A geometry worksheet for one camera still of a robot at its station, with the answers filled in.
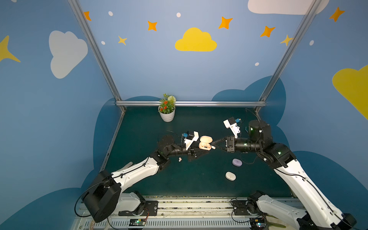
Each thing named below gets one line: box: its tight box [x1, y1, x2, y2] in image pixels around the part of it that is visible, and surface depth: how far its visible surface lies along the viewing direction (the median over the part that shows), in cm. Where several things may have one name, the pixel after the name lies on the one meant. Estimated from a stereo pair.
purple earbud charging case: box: [231, 158, 243, 167], surface depth 92 cm
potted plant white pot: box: [158, 92, 177, 123], surface depth 106 cm
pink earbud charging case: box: [198, 135, 214, 151], surface depth 66 cm
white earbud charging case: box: [225, 171, 237, 182], surface depth 86 cm
